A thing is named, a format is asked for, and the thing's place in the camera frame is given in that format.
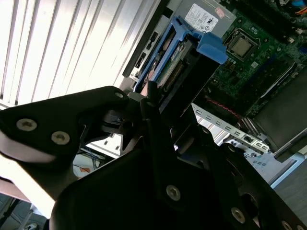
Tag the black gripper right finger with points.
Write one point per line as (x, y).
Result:
(236, 210)

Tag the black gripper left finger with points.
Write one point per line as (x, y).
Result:
(48, 115)

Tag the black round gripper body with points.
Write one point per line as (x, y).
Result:
(115, 198)

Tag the hard disk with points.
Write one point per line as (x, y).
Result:
(211, 48)

